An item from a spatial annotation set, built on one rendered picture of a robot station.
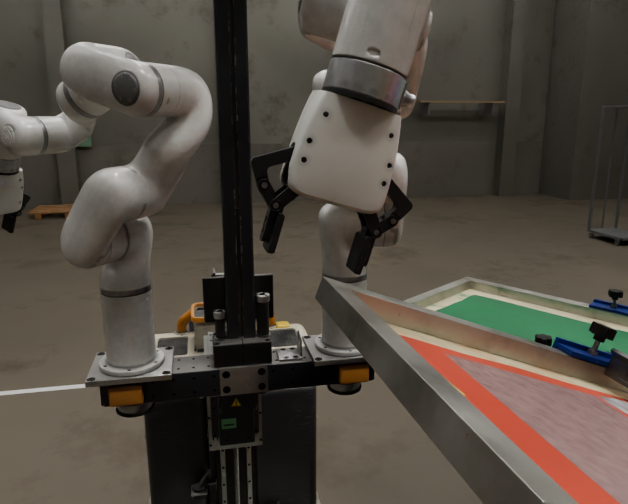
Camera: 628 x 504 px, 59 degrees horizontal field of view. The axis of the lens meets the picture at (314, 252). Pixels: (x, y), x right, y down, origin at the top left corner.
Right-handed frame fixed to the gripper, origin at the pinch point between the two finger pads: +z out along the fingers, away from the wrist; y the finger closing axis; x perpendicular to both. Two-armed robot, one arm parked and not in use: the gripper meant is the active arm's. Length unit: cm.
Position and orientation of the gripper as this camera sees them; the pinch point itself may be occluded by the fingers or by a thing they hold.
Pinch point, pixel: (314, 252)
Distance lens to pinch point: 55.4
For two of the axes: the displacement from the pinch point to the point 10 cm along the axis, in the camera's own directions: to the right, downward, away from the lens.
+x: 2.4, 2.3, -9.4
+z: -2.8, 9.5, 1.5
